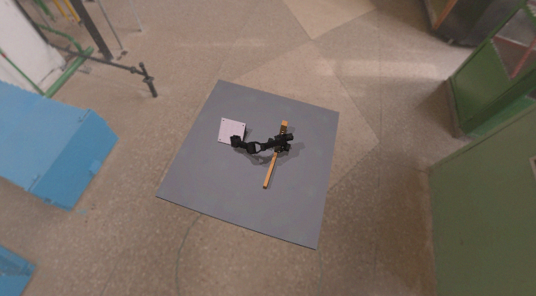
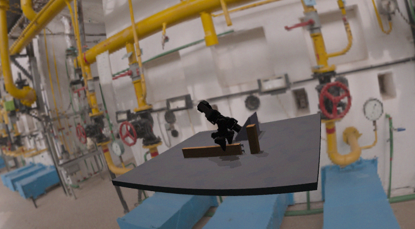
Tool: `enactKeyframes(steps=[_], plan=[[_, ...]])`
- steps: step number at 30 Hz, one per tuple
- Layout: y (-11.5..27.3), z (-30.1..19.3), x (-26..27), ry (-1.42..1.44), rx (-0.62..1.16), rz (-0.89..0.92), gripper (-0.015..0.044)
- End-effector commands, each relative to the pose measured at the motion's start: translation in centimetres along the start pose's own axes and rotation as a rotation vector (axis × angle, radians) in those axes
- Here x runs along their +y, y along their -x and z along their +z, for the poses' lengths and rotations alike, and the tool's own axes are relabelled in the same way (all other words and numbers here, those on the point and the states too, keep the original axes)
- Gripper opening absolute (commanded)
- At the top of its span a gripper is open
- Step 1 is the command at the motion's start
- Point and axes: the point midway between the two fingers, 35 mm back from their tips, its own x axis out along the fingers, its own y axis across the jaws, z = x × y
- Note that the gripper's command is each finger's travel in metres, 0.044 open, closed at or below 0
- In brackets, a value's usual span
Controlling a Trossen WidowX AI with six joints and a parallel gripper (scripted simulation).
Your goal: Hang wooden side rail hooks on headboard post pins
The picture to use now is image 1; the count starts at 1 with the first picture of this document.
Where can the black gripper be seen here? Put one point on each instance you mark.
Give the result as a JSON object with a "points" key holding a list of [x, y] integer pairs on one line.
{"points": [[286, 147]]}

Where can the brown wooden board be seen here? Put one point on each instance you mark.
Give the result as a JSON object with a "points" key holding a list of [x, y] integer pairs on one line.
{"points": [[270, 170]]}

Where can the brown wooden post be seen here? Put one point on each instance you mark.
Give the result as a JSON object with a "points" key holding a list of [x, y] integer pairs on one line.
{"points": [[283, 127]]}

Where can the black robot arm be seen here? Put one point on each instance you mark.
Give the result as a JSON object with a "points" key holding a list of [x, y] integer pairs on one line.
{"points": [[280, 140]]}

